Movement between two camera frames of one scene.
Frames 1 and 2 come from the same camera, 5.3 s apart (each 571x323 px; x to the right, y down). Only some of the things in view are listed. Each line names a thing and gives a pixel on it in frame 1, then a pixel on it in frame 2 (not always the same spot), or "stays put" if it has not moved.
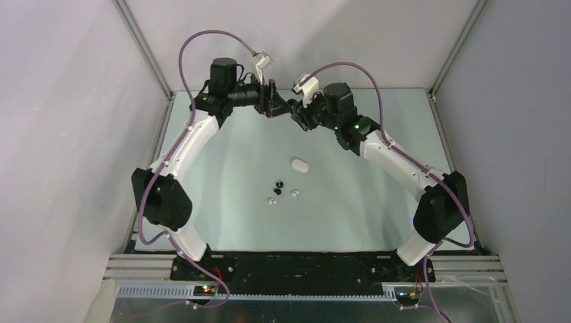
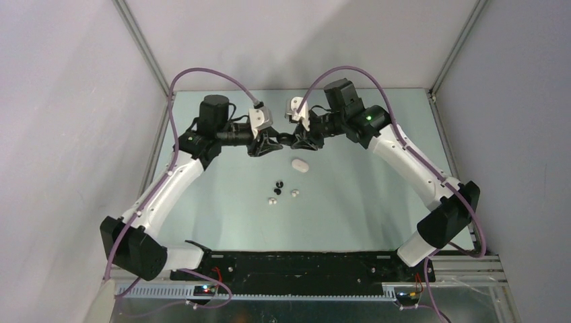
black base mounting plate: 299,272 stays put
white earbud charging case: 299,165 stays put
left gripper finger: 278,105 to 266,146
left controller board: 204,290 stays put
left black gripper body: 262,107 to 252,149
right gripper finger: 295,114 to 302,144
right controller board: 407,299 stays put
